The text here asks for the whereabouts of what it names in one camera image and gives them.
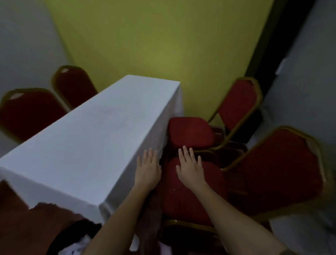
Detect person's left hand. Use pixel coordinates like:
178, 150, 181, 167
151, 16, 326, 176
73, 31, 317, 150
134, 147, 162, 191

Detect person's right hand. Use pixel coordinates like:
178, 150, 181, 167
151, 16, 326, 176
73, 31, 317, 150
176, 146, 208, 191

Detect red padded gold-frame chair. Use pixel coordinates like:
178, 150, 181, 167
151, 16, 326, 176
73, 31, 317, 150
51, 65, 99, 110
157, 125, 331, 240
167, 76, 264, 152
0, 88, 71, 144

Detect person's right forearm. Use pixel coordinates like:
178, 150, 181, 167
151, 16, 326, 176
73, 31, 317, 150
193, 182, 289, 255

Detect person's left forearm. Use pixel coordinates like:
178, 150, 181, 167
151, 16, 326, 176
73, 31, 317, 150
83, 184, 155, 255

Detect black trash bin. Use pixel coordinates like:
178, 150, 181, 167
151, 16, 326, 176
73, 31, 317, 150
46, 219, 103, 255

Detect white tablecloth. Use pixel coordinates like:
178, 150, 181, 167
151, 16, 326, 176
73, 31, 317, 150
0, 75, 184, 253

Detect white vertical blinds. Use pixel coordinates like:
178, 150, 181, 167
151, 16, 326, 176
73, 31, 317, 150
246, 0, 336, 255

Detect white wall switch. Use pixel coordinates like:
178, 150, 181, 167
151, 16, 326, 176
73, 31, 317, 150
275, 59, 288, 75

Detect black window frame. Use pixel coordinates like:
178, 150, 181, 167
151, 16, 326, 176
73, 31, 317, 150
245, 0, 317, 95

